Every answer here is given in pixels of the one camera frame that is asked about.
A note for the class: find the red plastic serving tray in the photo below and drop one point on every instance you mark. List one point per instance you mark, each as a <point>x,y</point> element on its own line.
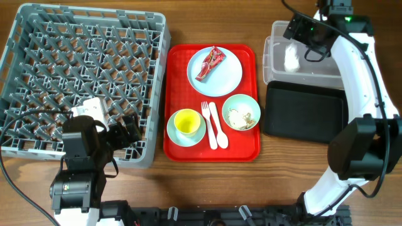
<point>243,146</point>

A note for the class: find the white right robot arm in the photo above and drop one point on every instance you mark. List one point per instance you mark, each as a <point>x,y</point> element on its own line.
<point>369,147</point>

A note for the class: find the white plastic spoon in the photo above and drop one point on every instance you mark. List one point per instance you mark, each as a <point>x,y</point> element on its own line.
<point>222,139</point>

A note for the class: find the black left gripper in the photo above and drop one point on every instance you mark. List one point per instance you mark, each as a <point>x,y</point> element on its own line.
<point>124,140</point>

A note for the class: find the clear plastic waste bin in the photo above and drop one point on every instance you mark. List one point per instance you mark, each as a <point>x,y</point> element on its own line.
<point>323,74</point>

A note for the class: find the grey plastic dishwasher rack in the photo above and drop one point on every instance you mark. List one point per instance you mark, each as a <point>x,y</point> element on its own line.
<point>56,57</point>

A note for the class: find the small light blue saucer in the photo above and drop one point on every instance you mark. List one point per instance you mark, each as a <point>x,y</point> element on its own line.
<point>179,138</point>

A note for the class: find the large light blue plate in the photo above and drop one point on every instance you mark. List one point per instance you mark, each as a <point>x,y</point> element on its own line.
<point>222,80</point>

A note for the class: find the rice and food scraps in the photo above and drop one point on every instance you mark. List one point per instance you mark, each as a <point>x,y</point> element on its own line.
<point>240,121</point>

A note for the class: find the red snack wrapper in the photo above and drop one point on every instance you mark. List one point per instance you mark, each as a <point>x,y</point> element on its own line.
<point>214,58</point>

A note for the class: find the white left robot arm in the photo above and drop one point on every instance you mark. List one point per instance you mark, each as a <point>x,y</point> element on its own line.
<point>78,186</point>

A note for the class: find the light green bowl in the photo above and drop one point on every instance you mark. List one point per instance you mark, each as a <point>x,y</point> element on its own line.
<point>244,104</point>

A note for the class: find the yellow plastic cup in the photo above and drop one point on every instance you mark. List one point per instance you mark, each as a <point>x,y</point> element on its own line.
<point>187,122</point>

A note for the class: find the white tissue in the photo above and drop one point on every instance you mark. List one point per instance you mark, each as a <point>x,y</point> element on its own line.
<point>291,59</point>

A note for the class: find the white plastic fork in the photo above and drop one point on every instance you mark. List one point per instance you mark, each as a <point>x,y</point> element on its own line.
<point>211,135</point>

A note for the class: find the black plastic food-waste tray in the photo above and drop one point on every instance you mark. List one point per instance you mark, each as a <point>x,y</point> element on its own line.
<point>304,112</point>

